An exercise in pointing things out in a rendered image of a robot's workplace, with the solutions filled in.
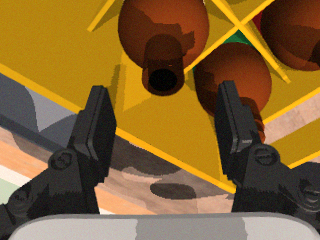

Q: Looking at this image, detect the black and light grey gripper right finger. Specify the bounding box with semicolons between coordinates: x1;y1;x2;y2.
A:
214;80;320;234

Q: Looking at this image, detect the yellow wooden crate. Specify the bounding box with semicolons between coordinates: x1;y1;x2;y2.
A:
0;0;320;193

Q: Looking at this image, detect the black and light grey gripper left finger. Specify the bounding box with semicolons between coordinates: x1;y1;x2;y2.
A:
0;85;117;240

